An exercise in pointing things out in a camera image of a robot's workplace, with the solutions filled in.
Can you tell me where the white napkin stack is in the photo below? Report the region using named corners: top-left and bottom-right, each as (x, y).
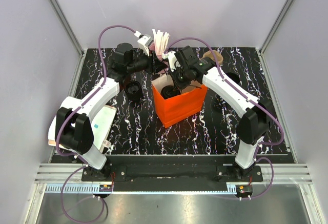
top-left (48, 105), bottom-right (117, 153)

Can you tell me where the brown cardboard cup carrier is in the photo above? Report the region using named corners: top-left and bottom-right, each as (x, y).
top-left (202, 51), bottom-right (223, 66)

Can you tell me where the pink straw holder cup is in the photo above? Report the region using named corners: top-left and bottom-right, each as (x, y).
top-left (150, 42), bottom-right (168, 60)

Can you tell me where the grey slotted cable duct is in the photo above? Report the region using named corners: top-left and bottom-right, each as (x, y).
top-left (45, 182), bottom-right (254, 194)

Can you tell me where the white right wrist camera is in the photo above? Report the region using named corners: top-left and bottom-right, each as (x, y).
top-left (162, 51), bottom-right (181, 72)

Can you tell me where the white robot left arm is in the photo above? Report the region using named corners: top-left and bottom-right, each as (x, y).
top-left (53, 43), bottom-right (167, 181)

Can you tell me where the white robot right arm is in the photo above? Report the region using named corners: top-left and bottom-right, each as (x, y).
top-left (162, 46), bottom-right (274, 181)

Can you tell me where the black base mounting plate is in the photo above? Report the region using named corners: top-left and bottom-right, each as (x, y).
top-left (81, 155), bottom-right (263, 186)

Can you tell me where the orange paper bag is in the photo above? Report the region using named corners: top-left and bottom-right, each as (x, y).
top-left (152, 74), bottom-right (208, 128)

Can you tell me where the black coffee cup lid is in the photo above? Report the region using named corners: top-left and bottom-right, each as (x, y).
top-left (161, 85), bottom-right (180, 99)

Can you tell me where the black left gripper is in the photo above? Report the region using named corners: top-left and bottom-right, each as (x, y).
top-left (127, 47), bottom-right (168, 75)

